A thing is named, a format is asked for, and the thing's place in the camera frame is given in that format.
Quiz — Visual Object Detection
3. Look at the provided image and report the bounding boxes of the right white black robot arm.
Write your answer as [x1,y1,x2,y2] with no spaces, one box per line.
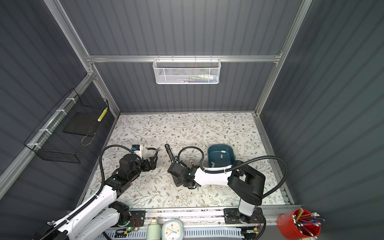
[165,144,289,224]

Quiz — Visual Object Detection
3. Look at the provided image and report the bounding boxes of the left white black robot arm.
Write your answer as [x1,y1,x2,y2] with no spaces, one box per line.
[33,145,159,240]

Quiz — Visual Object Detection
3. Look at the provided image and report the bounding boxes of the black pliers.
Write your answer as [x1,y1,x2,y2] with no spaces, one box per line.
[147,148,160,157]

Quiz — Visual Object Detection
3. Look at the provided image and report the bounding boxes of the teal plastic tray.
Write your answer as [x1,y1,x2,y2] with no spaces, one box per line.
[208,144,235,168]

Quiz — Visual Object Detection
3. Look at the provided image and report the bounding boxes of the mint analog clock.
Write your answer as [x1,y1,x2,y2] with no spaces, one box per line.
[161,219,185,240]

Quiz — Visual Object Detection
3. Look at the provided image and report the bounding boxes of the pale green glue bottle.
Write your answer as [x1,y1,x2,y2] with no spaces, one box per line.
[146,218,162,240]

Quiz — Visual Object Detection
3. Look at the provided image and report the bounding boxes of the yellow marker in basket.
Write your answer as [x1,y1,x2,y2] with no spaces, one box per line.
[97,107,109,122]

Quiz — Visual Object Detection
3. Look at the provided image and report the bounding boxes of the black notebook in basket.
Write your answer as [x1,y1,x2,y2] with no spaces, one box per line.
[63,113,101,137]

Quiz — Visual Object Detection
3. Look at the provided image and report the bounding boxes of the red pencil cup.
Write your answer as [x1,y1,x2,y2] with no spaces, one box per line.
[277,208,325,240]

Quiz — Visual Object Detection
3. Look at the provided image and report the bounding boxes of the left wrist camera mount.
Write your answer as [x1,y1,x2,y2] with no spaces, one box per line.
[132,145,142,158]

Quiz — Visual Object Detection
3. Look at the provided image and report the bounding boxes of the black wire basket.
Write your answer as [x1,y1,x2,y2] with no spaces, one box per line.
[24,90,109,164]

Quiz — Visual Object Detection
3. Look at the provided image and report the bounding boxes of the white wire mesh basket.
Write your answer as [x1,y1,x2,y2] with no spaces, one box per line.
[153,57,222,85]

